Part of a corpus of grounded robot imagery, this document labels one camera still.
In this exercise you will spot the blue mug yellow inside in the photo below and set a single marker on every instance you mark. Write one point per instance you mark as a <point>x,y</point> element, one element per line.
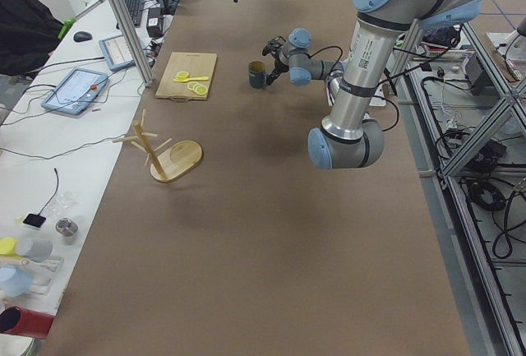
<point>257,74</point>

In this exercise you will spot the wooden cup storage rack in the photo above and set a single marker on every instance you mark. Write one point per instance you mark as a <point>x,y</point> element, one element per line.
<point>168,161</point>

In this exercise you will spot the grey plastic cup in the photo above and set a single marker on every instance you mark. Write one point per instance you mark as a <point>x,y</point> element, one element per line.
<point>34,249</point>

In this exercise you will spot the yellow plastic cup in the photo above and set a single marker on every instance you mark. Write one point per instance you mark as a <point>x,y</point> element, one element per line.
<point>8,246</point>

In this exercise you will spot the light blue plastic cup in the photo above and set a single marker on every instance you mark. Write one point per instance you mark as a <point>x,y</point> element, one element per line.
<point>14,280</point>

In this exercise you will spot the yellow plastic knife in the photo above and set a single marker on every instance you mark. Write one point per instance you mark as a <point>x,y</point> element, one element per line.
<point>188,79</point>

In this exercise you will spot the bamboo cutting board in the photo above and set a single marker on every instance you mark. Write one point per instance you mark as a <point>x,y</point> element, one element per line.
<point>183,65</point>

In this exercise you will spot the black power adapter box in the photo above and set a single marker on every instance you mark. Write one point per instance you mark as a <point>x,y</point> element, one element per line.
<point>155,22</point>

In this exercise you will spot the black keyboard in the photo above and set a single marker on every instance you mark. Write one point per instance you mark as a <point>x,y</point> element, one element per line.
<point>135,9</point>

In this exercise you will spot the far teach pendant tablet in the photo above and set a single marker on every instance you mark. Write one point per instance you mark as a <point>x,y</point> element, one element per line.
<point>116,53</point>

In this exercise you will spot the teach pendant tablet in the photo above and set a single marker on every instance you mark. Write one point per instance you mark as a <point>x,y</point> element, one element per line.
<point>76,92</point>
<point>116,53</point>

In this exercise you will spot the black computer mouse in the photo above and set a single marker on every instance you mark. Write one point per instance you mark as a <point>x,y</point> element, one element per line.
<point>82,36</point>

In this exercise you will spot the near teach pendant tablet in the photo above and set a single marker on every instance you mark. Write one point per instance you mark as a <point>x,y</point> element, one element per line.
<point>76,92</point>

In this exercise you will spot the crumpled clear plastic bag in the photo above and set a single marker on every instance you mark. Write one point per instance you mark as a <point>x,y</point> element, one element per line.
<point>61,205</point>

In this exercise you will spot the small metal cylinder weight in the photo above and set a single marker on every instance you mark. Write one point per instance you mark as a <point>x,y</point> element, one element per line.
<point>68,231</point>

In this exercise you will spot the small black square pad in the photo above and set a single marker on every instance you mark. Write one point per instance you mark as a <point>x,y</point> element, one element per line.
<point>34,220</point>

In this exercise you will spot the clear plastic tray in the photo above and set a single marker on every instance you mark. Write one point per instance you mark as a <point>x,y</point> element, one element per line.
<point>43,273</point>

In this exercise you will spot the red cylindrical tube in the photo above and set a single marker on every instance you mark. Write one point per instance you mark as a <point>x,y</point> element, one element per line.
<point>26,322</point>

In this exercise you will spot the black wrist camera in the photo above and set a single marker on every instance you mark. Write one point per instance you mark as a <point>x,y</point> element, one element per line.
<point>273,46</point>

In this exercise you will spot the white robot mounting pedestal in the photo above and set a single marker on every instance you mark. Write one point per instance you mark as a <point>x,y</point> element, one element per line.
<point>380,97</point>

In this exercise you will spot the aluminium frame post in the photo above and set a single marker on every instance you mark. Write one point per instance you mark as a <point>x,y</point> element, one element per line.
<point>128,30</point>

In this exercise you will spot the aluminium side frame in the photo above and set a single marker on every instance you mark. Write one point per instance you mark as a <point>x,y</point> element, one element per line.
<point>466,102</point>

